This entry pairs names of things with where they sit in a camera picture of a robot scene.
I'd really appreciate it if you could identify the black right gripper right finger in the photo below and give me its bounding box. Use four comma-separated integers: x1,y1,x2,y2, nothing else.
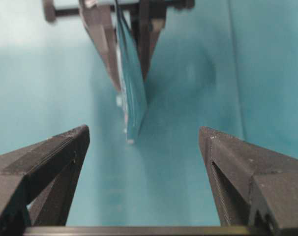
199,126,298,236

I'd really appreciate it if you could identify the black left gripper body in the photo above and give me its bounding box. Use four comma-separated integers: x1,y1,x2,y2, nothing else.
42,0,195,22

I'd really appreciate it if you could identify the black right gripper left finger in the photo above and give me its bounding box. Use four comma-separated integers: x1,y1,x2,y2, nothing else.
0,125,90,236

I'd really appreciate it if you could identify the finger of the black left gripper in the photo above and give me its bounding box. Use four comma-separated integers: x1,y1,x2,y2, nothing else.
79,0,121,92
130,0,167,80

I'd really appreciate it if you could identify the silver zip bag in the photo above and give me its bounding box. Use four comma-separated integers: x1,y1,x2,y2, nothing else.
116,11,147,144

